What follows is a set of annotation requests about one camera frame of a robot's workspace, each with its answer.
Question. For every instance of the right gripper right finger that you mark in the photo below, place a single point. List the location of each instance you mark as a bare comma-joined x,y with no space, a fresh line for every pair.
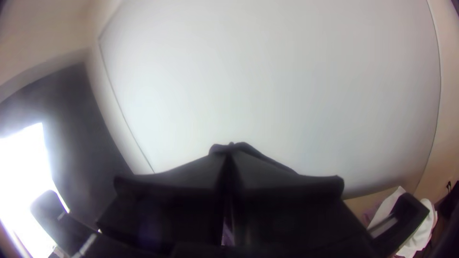
294,211

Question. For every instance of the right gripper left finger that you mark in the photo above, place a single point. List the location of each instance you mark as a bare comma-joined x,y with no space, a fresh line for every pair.
172,204

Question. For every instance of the black t-shirt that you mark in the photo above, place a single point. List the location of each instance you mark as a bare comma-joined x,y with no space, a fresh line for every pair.
236,146

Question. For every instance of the white and lilac clothes heap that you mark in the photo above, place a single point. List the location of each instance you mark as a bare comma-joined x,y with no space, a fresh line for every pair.
419,229

